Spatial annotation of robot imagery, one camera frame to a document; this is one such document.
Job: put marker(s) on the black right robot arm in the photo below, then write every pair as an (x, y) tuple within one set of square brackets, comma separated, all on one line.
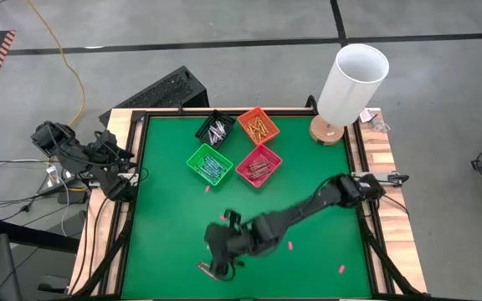
[(316, 200)]

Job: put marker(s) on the green plastic basket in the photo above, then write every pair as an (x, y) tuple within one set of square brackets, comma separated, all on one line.
[(195, 161)]

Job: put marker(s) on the blue crayon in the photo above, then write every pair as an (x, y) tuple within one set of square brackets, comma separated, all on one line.
[(219, 165), (211, 164), (210, 171), (213, 160), (214, 163), (206, 167), (216, 167)]

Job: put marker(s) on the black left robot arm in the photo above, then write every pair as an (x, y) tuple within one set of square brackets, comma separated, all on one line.
[(69, 154)]

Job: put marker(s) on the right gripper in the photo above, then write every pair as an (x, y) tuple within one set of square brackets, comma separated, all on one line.
[(232, 242)]

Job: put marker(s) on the pinkish paper packet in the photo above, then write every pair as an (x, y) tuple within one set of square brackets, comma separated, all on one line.
[(367, 115)]

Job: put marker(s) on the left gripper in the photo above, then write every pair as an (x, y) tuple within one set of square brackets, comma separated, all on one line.
[(105, 152)]

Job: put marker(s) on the pile of grey crayons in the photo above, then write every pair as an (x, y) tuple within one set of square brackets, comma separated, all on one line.
[(211, 136)]

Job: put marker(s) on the green table mat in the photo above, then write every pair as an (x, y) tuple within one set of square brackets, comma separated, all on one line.
[(329, 276)]

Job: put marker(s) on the orange plastic basket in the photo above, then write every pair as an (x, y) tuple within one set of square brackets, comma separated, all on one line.
[(272, 133)]

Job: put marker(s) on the brown crayon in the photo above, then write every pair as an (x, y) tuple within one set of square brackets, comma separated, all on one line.
[(260, 174), (259, 162), (207, 266), (261, 171), (261, 168), (204, 269), (260, 165)]

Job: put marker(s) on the white shade wooden lamp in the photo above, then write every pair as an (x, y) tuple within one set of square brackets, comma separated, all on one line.
[(350, 92)]

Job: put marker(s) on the black plastic basket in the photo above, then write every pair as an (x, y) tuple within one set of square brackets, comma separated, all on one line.
[(228, 125)]

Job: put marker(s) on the black table frame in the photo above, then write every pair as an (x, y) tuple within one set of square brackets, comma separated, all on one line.
[(170, 113)]

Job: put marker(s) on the yellow crayon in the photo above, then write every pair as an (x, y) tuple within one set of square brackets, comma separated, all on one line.
[(261, 129), (252, 127), (254, 134), (255, 130), (263, 126), (249, 129), (259, 134), (258, 126)]

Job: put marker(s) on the black frame bracket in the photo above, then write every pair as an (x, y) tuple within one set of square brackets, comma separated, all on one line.
[(311, 104)]

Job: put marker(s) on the gray adapter box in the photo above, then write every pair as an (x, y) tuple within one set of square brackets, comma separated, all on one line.
[(395, 178)]

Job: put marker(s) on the clear plastic wrapper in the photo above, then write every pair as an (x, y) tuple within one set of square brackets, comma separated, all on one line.
[(378, 124)]

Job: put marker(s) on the black diagonal frame strut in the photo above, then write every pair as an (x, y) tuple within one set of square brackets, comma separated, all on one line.
[(385, 259), (107, 259)]

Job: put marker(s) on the black floor beam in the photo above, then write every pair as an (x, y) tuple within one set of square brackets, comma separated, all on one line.
[(32, 236)]

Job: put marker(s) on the black furniture foot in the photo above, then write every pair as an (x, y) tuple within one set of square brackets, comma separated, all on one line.
[(52, 285)]

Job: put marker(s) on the red plastic basket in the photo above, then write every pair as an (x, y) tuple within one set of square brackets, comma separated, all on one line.
[(245, 173)]

